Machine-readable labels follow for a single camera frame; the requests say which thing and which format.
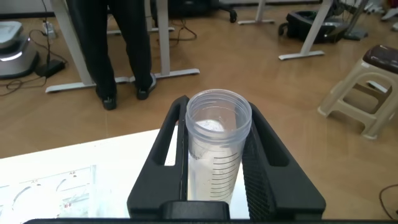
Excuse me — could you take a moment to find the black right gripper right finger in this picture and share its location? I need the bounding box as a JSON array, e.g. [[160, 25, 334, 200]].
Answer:
[[241, 101, 326, 220]]

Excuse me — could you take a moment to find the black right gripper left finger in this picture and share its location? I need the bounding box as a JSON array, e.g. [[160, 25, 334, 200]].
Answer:
[[126, 95, 190, 218]]

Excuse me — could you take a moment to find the yellow pigment test tube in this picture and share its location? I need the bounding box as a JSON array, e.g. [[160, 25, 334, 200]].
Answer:
[[185, 89, 252, 206]]

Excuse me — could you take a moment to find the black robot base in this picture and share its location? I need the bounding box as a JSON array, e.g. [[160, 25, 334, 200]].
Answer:
[[279, 10, 349, 44]]

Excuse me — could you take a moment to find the clear acrylic test tube rack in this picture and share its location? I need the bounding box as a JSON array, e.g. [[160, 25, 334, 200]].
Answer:
[[0, 164, 97, 218]]

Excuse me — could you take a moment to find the beige plastic stool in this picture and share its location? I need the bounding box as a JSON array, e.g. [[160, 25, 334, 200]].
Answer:
[[317, 45, 398, 140]]

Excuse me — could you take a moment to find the white standing desk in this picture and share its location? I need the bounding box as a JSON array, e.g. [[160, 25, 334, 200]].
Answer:
[[129, 0, 200, 83], [45, 0, 131, 93]]

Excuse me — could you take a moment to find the person in white shirt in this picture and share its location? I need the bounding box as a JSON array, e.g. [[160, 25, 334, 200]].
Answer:
[[66, 0, 157, 111]]

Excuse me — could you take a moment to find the black power adapter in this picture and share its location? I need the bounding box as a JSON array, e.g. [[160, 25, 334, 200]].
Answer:
[[34, 58, 67, 78]]

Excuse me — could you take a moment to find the long white desk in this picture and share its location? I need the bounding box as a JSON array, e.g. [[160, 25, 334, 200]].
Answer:
[[238, 0, 333, 61]]

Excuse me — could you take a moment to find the white power strip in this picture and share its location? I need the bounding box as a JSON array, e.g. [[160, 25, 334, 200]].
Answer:
[[42, 21, 58, 39]]

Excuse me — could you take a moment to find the white wheeled robot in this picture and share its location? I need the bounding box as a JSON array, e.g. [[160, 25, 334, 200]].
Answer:
[[0, 21, 40, 79]]

